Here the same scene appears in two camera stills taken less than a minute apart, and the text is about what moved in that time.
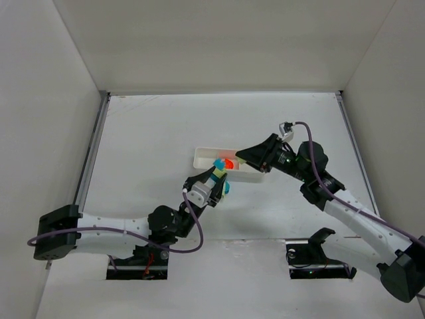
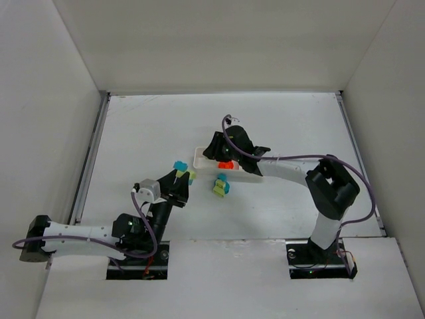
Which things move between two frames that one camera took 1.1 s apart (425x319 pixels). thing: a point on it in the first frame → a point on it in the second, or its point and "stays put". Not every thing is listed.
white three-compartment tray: x=204 y=158 stays put
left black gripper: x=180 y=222 → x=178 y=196
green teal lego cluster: x=220 y=168 → x=181 y=169
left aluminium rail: x=93 y=148 stays put
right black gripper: x=268 y=154 → x=218 y=146
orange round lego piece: x=228 y=164 stays put
